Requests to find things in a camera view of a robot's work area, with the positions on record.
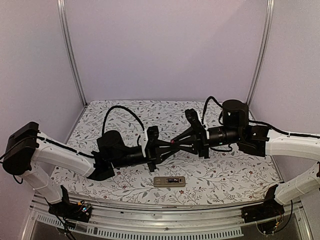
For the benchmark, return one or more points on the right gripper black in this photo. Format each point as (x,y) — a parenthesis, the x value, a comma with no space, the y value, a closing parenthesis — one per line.
(201,145)

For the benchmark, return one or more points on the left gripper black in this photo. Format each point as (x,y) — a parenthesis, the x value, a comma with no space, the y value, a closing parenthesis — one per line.
(153,154)

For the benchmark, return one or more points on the grey remote control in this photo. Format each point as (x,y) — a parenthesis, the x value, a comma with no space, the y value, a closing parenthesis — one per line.
(160,182)

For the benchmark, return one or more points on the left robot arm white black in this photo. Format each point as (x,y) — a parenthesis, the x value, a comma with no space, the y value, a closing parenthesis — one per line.
(28,146)

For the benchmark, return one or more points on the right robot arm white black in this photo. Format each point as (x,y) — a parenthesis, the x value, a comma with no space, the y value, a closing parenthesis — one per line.
(254,138)

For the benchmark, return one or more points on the floral patterned table mat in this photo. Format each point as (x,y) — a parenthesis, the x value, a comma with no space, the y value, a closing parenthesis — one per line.
(227,176)

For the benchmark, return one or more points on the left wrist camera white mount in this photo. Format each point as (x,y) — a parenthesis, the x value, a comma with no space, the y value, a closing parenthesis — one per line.
(147,140)

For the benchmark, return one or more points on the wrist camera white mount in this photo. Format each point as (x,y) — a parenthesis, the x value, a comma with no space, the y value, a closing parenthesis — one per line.
(193,117)
(147,140)

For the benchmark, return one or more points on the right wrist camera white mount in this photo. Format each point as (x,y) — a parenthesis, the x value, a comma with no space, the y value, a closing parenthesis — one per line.
(193,117)

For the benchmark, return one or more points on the aluminium front rail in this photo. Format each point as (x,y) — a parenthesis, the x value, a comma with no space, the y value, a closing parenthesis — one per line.
(118,220)

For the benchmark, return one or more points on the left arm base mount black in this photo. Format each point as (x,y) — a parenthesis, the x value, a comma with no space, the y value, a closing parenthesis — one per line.
(80,211)

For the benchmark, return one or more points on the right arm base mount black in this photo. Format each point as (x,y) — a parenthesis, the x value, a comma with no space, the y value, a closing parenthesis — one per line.
(269,208)

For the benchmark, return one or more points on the right aluminium frame post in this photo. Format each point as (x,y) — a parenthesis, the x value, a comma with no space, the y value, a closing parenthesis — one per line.
(270,5)

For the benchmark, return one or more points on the aluminium frame post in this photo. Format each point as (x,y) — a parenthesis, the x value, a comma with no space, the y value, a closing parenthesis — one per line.
(270,5)
(62,12)

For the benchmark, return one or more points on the left aluminium frame post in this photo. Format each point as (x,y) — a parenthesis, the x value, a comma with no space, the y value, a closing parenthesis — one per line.
(62,12)

